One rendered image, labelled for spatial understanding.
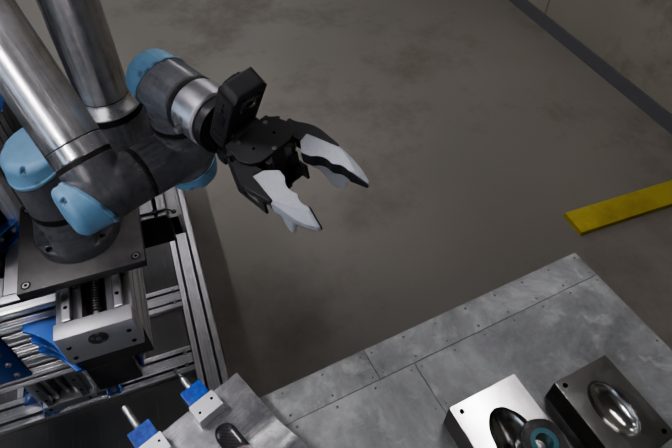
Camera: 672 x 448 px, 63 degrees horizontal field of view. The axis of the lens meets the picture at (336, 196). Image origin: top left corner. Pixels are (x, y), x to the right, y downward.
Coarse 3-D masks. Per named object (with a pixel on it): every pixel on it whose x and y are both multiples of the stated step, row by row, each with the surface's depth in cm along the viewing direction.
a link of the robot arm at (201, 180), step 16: (144, 144) 72; (160, 144) 72; (176, 144) 72; (192, 144) 73; (144, 160) 71; (160, 160) 72; (176, 160) 73; (192, 160) 74; (208, 160) 77; (160, 176) 72; (176, 176) 74; (192, 176) 77; (208, 176) 78; (160, 192) 74
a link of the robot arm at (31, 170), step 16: (16, 144) 89; (32, 144) 89; (0, 160) 88; (16, 160) 87; (32, 160) 86; (16, 176) 86; (32, 176) 86; (48, 176) 88; (16, 192) 91; (32, 192) 89; (48, 192) 89; (32, 208) 92; (48, 208) 92
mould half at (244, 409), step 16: (224, 384) 103; (240, 384) 103; (224, 400) 101; (240, 400) 101; (256, 400) 101; (192, 416) 99; (224, 416) 99; (240, 416) 99; (256, 416) 99; (272, 416) 99; (176, 432) 97; (192, 432) 97; (208, 432) 97; (240, 432) 97; (256, 432) 97; (272, 432) 96; (288, 432) 95
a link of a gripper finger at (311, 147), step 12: (312, 144) 58; (324, 144) 58; (312, 156) 57; (324, 156) 57; (336, 156) 57; (348, 156) 57; (324, 168) 60; (336, 168) 57; (348, 168) 56; (360, 168) 57; (336, 180) 61; (360, 180) 56
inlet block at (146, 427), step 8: (128, 408) 100; (128, 416) 99; (136, 424) 98; (144, 424) 97; (152, 424) 97; (136, 432) 96; (144, 432) 96; (152, 432) 96; (160, 432) 95; (136, 440) 95; (144, 440) 95; (152, 440) 94; (160, 440) 94
